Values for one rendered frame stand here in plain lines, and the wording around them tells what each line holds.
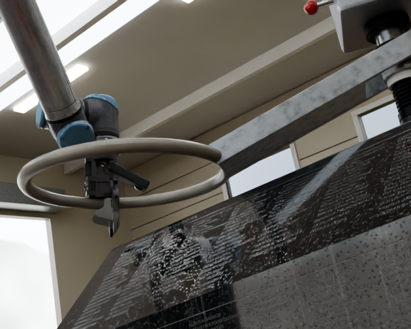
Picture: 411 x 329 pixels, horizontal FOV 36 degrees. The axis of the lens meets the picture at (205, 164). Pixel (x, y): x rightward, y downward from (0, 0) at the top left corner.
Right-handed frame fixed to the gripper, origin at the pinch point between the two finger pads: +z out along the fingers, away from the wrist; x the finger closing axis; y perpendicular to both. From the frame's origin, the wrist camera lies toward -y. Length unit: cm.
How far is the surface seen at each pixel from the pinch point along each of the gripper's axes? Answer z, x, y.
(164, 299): 22.2, 40.7, -1.5
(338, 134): -223, -523, -391
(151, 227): -171, -822, -205
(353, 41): -33, 48, -49
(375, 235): 19, 81, -24
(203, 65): -299, -496, -207
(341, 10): -33, 60, -39
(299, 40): -302, -427, -302
